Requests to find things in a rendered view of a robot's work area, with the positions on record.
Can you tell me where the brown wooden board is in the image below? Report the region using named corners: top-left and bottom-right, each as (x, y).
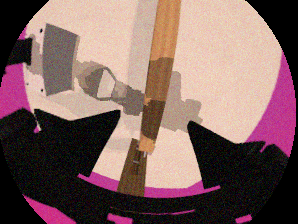
top-left (138, 0), bottom-right (182, 157)

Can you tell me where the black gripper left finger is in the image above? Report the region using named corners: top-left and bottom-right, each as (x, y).
top-left (33, 109), bottom-right (121, 177)

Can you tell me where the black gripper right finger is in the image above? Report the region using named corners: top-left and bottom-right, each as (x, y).
top-left (188, 120), bottom-right (265, 189)

